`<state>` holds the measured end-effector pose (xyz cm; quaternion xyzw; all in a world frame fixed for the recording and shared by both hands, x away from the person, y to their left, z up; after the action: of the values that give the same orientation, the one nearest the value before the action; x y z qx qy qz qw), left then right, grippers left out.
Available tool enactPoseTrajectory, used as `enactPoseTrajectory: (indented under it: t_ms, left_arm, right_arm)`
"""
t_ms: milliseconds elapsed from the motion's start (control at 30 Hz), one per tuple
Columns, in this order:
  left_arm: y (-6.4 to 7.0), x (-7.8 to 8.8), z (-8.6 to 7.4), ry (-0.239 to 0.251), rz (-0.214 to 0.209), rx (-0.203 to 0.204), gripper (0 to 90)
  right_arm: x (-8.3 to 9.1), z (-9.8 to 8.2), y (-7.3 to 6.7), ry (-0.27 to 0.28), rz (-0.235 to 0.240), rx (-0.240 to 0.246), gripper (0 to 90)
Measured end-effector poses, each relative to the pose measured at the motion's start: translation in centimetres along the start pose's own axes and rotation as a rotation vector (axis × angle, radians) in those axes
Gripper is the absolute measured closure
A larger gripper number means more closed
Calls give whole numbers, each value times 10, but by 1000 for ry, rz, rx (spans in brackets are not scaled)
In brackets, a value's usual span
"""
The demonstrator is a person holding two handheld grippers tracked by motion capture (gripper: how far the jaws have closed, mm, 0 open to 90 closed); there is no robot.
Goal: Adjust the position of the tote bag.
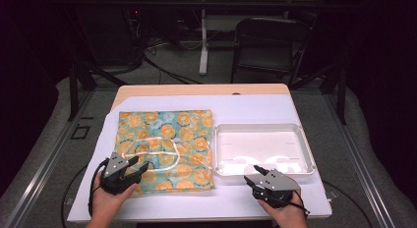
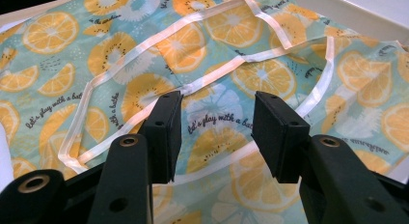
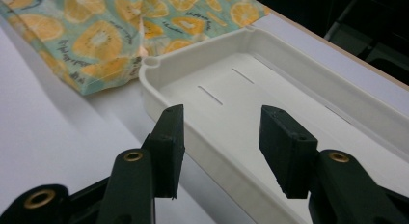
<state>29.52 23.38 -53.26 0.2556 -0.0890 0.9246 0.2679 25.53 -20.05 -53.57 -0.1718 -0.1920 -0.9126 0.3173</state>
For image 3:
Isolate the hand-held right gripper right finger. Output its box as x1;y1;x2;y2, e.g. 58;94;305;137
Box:
259;104;409;224

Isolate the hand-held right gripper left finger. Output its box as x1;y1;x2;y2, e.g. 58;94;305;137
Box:
95;103;186;224

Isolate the white plastic tray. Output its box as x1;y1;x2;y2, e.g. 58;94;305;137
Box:
138;25;409;224

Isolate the fruit print cloth bag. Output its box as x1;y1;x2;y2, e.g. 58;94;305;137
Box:
0;0;271;97

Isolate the white table sheet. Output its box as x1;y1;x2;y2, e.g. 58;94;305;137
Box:
0;11;409;224

